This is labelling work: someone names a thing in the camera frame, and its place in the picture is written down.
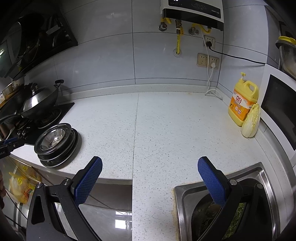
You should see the small steel dish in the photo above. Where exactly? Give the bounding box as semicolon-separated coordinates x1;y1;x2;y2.
34;123;72;154

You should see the medium steel bowl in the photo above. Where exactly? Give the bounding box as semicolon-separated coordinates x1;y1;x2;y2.
37;128;78;161

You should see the person's left hand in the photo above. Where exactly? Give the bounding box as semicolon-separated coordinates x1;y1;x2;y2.
0;171;6;198

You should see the black gas stove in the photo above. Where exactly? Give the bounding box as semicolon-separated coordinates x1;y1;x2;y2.
11;102;75;145

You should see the steel sink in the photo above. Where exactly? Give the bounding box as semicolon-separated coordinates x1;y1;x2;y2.
174;163;280;240

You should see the steel wok with lid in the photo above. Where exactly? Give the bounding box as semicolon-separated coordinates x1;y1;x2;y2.
20;79;64;118

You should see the napa cabbage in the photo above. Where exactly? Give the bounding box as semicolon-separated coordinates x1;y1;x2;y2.
241;103;261;138

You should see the yellow detergent bottle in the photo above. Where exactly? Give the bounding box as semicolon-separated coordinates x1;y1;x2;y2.
228;72;259;126

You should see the black range hood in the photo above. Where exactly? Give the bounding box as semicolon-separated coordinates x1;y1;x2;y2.
1;10;78;79

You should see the white microwave oven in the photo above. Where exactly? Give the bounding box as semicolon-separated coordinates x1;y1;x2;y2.
258;64;296;166

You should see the steel pot on microwave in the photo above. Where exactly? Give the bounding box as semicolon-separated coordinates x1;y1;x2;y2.
275;36;296;79

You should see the white water heater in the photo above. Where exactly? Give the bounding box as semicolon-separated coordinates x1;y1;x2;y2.
160;0;224;31

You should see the white power cable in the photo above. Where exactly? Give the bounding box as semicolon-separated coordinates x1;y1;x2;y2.
200;27;223;100

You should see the beige wall socket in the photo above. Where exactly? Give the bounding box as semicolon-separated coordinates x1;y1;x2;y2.
197;53;220;69

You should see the black power cable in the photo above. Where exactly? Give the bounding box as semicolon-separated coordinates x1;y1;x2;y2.
206;41;266;65

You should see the upper wall socket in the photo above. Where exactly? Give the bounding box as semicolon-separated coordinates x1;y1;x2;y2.
204;35;215;50

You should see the yellow gas hose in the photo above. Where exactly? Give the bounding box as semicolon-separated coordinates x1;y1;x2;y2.
159;17;212;55

